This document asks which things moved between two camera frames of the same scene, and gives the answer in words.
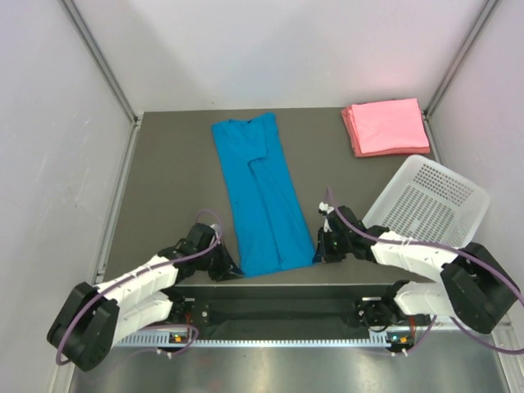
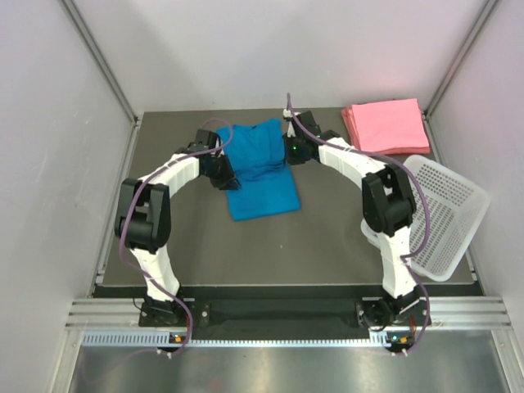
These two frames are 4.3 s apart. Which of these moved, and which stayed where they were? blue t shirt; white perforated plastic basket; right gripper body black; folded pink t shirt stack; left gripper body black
Moved: right gripper body black; left gripper body black; blue t shirt
Stayed: white perforated plastic basket; folded pink t shirt stack
